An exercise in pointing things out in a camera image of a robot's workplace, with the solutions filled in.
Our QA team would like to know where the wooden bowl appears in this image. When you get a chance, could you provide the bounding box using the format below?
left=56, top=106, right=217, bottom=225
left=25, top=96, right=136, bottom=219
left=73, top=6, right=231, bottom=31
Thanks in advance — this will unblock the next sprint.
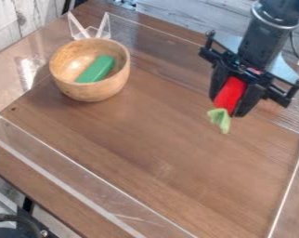
left=49, top=38, right=131, bottom=102

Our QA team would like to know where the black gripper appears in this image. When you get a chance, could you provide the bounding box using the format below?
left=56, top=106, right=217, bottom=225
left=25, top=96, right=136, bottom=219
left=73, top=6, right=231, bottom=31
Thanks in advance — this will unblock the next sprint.
left=200, top=30, right=299, bottom=117

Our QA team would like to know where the black cable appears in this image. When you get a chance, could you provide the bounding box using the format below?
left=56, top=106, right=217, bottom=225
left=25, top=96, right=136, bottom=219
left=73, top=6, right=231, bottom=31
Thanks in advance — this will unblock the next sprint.
left=289, top=31, right=299, bottom=61

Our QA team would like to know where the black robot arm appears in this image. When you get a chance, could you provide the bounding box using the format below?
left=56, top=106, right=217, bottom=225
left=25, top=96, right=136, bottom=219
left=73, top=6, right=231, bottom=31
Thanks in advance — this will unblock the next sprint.
left=200, top=0, right=299, bottom=118

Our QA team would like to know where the green rectangular block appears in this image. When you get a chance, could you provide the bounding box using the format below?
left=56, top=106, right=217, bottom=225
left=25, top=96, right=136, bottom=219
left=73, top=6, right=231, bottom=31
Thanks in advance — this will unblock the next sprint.
left=76, top=55, right=115, bottom=83

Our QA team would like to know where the black metal bracket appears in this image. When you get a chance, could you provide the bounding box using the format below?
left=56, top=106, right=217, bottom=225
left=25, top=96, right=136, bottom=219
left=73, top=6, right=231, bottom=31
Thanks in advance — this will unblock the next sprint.
left=17, top=197, right=60, bottom=238

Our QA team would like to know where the clear acrylic tray wall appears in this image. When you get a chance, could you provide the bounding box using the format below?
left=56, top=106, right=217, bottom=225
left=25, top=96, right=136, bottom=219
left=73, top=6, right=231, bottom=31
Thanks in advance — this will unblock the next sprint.
left=0, top=13, right=299, bottom=238

